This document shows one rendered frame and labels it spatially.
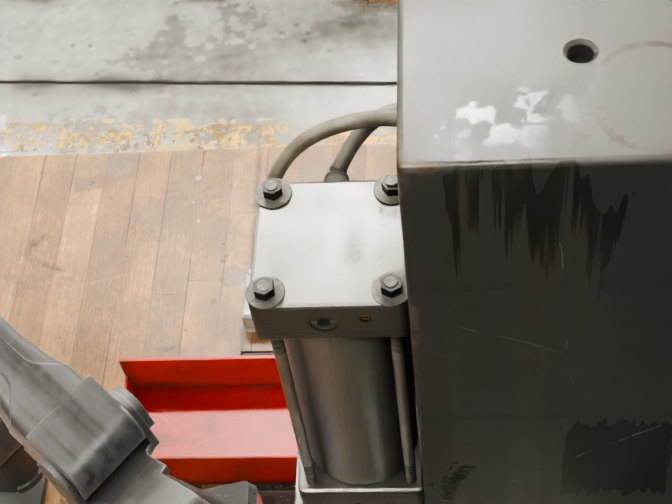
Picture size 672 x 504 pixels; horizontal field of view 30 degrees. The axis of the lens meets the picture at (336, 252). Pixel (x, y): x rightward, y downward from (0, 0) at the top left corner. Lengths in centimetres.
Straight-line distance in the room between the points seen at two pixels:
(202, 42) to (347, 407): 229
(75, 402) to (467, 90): 49
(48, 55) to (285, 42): 57
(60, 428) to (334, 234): 34
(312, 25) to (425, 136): 246
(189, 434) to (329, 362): 62
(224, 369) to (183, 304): 13
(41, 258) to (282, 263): 86
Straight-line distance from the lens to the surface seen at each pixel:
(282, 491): 131
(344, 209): 72
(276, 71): 293
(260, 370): 134
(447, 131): 57
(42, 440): 97
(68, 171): 161
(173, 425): 137
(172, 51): 303
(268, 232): 72
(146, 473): 100
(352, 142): 76
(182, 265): 148
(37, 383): 98
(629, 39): 61
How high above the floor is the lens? 208
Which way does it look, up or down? 54 degrees down
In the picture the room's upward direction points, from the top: 9 degrees counter-clockwise
